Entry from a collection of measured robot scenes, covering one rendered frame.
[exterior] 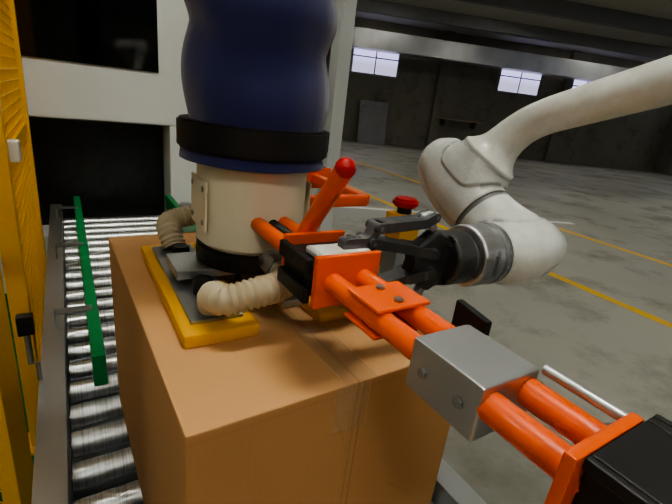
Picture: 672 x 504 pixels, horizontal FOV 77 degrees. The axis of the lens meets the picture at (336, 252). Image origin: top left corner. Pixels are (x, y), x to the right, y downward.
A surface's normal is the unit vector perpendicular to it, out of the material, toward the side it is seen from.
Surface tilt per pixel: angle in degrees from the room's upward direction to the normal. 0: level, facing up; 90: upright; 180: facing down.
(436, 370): 90
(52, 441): 0
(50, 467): 0
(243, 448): 90
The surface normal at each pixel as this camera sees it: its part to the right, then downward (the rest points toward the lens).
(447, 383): -0.85, 0.08
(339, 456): 0.54, 0.34
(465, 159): -0.59, -0.17
